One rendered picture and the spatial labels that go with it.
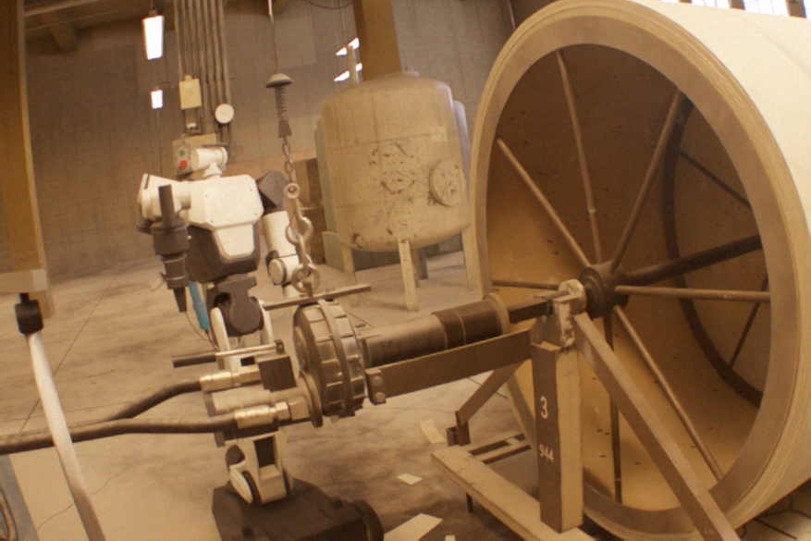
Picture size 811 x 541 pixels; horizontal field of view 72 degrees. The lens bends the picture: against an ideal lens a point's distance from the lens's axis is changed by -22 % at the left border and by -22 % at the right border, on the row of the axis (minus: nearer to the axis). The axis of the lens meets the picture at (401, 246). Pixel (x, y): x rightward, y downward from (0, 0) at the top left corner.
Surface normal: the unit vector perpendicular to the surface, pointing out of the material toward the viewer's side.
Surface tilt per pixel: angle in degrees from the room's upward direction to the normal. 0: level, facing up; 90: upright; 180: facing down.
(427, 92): 90
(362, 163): 90
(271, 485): 103
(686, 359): 43
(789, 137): 63
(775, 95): 55
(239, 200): 80
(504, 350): 90
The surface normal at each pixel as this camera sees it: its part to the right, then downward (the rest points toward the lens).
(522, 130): 0.36, 0.65
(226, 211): 0.66, -0.19
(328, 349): 0.25, -0.36
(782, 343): -0.93, 0.18
